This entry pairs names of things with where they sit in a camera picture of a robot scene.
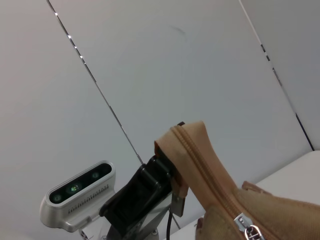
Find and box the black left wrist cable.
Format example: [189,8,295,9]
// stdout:
[165,211,174,240]

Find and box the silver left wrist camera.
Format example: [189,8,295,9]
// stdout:
[39,160,116,232]

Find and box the silver metal zipper pull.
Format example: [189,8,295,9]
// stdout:
[233,211,266,240]

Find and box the khaki canvas food bag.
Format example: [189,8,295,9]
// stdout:
[153,119,320,240]

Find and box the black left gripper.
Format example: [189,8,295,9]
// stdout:
[99,154,176,240]

